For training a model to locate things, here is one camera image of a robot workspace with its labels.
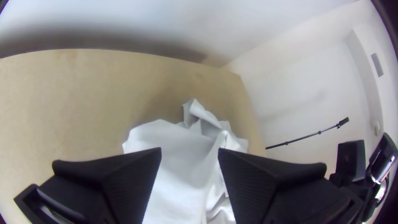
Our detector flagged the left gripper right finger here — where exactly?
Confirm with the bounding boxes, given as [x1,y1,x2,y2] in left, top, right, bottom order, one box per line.
[217,148,364,224]

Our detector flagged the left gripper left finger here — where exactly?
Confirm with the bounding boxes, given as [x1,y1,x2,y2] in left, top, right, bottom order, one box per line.
[38,147,162,224]

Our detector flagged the white t-shirt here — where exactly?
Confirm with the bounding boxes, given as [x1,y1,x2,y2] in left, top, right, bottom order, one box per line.
[122,99,249,224]

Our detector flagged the black stand pole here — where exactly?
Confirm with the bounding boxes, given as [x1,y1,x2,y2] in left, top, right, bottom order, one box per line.
[265,117,350,150]

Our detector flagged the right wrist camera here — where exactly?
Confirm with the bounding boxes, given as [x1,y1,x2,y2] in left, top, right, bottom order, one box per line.
[337,139,366,182]

